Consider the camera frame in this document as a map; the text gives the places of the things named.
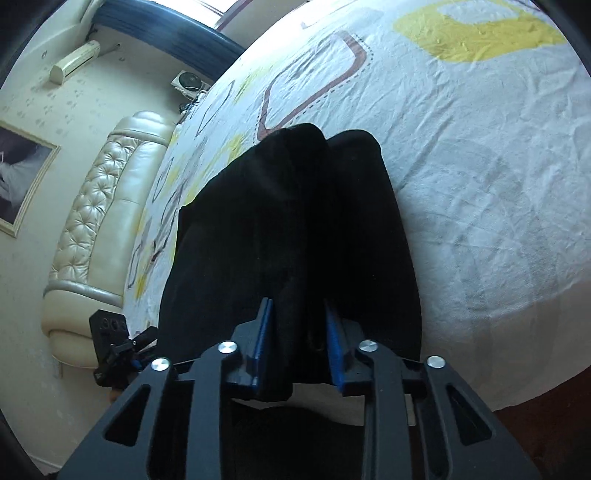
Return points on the cream tufted leather headboard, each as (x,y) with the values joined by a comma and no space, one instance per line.
(106,207)

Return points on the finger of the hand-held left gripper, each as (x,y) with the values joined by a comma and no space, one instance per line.
(145,339)
(134,359)

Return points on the bed with patterned sheet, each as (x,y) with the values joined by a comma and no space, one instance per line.
(461,161)

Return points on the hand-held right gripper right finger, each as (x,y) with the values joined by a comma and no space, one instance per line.
(334,341)

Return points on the black pants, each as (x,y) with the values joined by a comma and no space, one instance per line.
(258,221)

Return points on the white wall air conditioner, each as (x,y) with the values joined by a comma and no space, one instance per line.
(74,60)

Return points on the white box fan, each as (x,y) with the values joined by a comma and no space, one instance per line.
(189,84)

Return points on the blue curtain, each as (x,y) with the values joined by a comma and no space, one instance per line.
(175,32)

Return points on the framed wall picture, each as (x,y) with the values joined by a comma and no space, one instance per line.
(23,175)

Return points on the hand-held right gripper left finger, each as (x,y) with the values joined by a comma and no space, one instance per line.
(264,332)

